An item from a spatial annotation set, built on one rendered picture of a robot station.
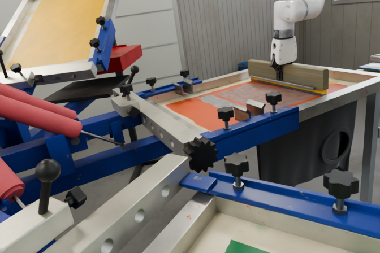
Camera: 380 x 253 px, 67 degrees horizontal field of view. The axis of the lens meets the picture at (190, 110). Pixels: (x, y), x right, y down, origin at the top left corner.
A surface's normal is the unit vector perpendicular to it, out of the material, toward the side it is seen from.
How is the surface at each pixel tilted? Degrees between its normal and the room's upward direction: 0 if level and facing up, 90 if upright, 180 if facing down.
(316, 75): 90
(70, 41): 32
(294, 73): 90
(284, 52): 94
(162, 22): 90
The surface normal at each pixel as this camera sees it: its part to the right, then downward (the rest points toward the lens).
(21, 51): -0.14, -0.61
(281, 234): -0.14, -0.93
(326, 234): -0.53, 0.35
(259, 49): 0.27, 0.29
